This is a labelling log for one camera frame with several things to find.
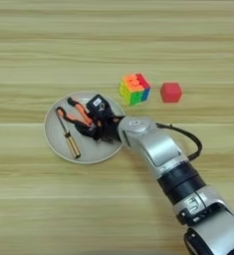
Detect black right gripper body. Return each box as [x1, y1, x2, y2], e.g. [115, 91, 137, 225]
[94, 114, 126, 144]

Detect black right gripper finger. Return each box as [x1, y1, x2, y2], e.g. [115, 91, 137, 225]
[73, 119, 103, 142]

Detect orange and black needle-nose pliers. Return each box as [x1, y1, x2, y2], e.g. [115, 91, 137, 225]
[55, 97, 100, 133]

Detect multicoloured puzzle cube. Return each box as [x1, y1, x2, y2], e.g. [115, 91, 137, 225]
[118, 72, 151, 107]

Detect red foam cube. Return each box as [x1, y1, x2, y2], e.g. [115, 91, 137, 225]
[159, 82, 183, 104]

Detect round grey plate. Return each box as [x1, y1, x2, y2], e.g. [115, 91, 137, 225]
[43, 92, 127, 166]

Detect screwdriver with amber handle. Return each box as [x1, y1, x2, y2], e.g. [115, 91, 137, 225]
[57, 113, 82, 159]

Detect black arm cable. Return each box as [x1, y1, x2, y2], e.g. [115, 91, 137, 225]
[154, 123, 203, 162]

